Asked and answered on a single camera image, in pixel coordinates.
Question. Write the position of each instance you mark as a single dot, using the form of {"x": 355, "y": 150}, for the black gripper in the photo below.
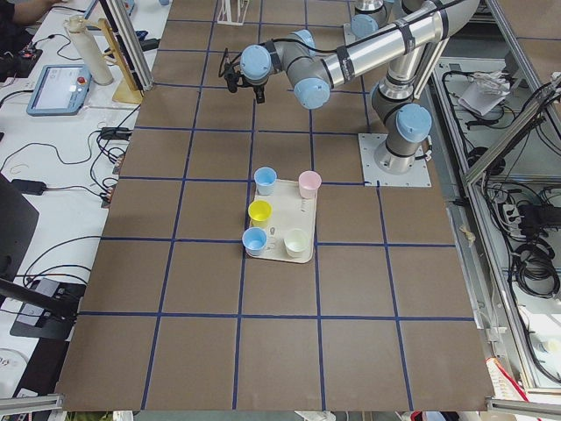
{"x": 258, "y": 86}

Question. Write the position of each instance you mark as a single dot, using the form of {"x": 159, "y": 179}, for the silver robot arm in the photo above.
{"x": 369, "y": 17}
{"x": 419, "y": 28}

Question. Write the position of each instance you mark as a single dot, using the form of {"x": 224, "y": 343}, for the blue cup near pink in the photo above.
{"x": 265, "y": 179}

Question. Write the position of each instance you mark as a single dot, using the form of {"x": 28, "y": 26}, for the pink plastic cup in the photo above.
{"x": 309, "y": 183}

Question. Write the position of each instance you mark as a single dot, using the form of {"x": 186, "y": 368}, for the yellow plastic cup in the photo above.
{"x": 260, "y": 212}

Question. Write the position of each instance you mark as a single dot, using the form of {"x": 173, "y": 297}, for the blue cup at tray corner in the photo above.
{"x": 254, "y": 240}

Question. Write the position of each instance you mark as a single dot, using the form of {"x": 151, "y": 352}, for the cream plastic cup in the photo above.
{"x": 296, "y": 242}

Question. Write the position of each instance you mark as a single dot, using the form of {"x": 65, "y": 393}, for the wooden roll holder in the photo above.
{"x": 127, "y": 91}

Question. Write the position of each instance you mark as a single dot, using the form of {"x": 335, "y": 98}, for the white paper roll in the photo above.
{"x": 86, "y": 46}

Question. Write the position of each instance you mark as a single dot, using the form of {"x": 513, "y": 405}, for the white plastic tray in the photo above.
{"x": 290, "y": 211}

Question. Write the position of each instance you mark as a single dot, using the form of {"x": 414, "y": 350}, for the blue teach pendant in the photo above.
{"x": 60, "y": 91}

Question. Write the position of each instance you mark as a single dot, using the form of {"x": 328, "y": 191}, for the black power adapter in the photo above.
{"x": 29, "y": 187}

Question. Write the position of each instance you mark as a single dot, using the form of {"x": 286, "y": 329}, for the black monitor stand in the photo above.
{"x": 48, "y": 308}

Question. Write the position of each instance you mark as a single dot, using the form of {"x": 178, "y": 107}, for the white wire cup rack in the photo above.
{"x": 233, "y": 12}

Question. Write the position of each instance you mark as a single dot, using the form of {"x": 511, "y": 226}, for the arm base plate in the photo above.
{"x": 382, "y": 169}

